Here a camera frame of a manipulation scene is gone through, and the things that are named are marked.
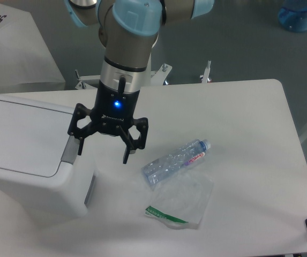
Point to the white push-lid trash can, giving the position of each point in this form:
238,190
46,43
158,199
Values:
40,163

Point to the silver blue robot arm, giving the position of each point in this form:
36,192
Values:
128,31

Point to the clear plastic bag green stripe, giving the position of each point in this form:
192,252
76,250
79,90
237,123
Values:
179,202

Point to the blue water jug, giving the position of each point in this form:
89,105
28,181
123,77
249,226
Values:
292,15

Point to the crushed clear plastic bottle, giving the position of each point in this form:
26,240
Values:
165,166

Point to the metal levelling foot bolt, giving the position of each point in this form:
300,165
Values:
205,77

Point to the white metal base frame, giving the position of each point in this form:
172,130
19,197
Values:
157,78

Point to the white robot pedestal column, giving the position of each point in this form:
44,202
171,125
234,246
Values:
149,75

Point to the white cardboard box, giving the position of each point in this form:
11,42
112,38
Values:
24,55

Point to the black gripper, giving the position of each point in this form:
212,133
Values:
114,112

